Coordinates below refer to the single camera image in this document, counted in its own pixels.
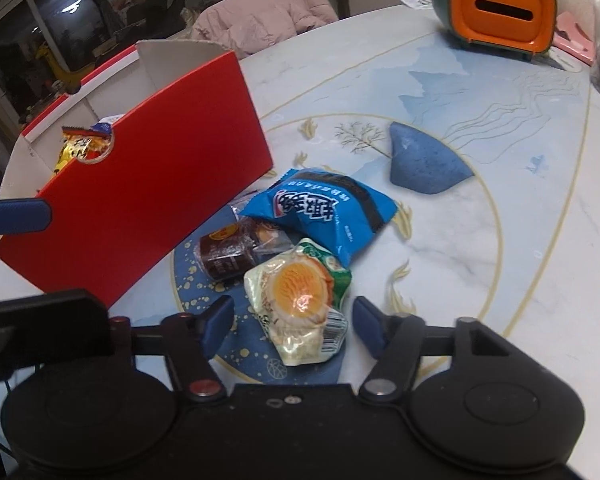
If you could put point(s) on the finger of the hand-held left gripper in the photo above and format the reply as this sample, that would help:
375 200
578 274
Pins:
15 217

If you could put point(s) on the brown pastry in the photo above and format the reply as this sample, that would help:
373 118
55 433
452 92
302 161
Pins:
227 255

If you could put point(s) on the white paper sheet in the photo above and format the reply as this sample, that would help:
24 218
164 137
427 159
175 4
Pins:
417 4

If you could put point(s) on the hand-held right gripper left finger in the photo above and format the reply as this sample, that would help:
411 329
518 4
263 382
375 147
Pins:
217 322

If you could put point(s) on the pink coat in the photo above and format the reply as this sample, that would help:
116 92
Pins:
265 17

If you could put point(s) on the red cardboard box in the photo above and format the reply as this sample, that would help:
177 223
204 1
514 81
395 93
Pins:
145 200

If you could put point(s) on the yellow toy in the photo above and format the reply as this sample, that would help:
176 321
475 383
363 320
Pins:
55 67

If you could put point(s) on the egg yolk pastry packet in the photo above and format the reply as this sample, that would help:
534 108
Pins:
295 295

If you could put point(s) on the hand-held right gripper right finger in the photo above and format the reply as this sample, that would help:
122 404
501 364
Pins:
367 322

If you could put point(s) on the pink booklet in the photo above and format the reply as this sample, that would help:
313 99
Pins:
572 35

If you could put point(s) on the orange and green tissue box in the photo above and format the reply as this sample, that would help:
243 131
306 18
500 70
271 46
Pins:
500 30

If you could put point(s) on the blue snack packet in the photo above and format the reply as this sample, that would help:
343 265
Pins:
320 210

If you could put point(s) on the yellow and red chip bag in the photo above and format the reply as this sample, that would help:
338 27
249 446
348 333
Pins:
77 150

